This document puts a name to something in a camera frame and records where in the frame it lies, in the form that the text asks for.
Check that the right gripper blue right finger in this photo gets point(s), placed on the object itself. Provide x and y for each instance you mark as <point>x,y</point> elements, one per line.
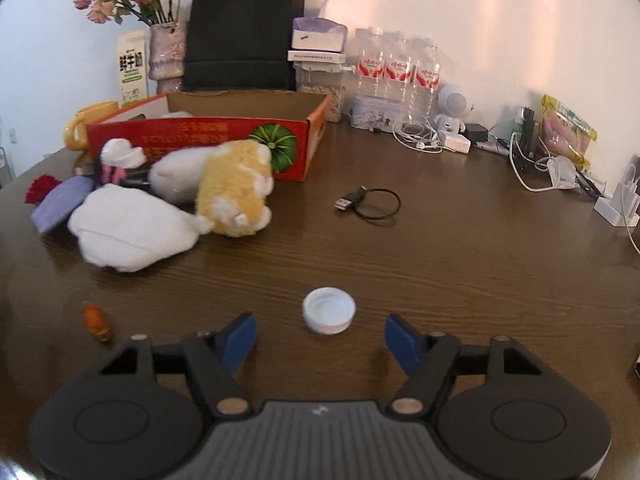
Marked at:
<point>406,344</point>

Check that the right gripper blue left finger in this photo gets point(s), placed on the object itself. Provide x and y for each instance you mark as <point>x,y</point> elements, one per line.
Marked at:
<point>236,340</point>

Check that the white bottle cap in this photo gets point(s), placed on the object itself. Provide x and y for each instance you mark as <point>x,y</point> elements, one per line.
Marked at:
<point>328,310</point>

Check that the white tissue cloth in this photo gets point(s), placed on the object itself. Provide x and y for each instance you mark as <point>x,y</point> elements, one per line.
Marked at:
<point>128,230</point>

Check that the white yellow plush toy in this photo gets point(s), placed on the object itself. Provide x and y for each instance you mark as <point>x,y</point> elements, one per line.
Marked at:
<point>228,184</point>

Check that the purple woven pouch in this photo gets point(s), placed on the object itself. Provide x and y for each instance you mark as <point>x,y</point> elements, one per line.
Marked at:
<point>60,203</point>

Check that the red fabric rose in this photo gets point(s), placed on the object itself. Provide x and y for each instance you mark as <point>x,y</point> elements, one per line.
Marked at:
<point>40,188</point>

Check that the orange dried flower bud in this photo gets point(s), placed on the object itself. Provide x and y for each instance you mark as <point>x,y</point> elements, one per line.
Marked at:
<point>96,323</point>

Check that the white charger block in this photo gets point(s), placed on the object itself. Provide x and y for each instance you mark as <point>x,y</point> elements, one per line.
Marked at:
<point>456,142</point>

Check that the white earphones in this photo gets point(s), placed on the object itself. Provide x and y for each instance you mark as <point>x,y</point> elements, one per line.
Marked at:
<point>419,137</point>

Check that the white round lid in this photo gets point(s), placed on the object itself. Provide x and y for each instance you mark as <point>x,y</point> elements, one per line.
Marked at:
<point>114,151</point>
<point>132,159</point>

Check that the black power adapter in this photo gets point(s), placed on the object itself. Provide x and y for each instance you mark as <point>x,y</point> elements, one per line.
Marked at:
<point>475,132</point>

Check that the red cardboard box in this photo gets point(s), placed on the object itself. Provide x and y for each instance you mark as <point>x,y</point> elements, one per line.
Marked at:
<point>290,123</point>

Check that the white face mask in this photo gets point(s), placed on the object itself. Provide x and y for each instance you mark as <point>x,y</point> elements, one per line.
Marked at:
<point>562,173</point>

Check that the white printed tin box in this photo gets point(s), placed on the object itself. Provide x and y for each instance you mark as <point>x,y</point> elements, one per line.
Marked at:
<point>377,114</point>

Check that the white robot figurine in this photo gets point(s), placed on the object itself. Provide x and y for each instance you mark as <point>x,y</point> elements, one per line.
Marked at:
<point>453,105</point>

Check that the white power adapter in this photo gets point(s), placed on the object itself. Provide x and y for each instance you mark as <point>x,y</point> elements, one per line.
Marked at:
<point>622,208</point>

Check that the green spray bottle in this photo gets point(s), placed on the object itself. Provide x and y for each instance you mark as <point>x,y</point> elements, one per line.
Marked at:
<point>527,134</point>

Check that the yellow snack bag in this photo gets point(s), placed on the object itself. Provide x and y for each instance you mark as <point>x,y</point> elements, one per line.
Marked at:
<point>565,133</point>

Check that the yellow ceramic mug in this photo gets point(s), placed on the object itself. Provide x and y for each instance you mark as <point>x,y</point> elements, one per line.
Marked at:
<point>75,135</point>

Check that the water bottle right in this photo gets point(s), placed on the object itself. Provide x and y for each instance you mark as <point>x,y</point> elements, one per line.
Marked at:
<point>425,79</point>

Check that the water bottle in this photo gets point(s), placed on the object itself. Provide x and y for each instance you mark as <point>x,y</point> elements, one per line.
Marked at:
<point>425,79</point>
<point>370,63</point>
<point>398,66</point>

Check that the water bottle middle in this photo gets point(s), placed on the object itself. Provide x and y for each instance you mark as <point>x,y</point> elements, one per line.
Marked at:
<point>398,66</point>

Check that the water bottle left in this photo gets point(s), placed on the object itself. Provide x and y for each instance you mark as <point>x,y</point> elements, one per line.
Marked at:
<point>370,63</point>

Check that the clear seed container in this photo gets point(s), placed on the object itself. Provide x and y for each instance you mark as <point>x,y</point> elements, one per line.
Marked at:
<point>326,79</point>

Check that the white milk carton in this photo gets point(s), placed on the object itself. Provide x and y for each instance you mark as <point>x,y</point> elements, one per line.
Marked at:
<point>132,68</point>

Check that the white flat box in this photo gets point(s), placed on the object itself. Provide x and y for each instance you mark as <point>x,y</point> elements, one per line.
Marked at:
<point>316,56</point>

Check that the purple textured vase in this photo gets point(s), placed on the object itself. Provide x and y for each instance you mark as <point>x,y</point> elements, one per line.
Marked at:
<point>166,56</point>

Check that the black paper bag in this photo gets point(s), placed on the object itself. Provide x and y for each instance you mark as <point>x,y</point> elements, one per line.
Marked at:
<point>240,44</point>

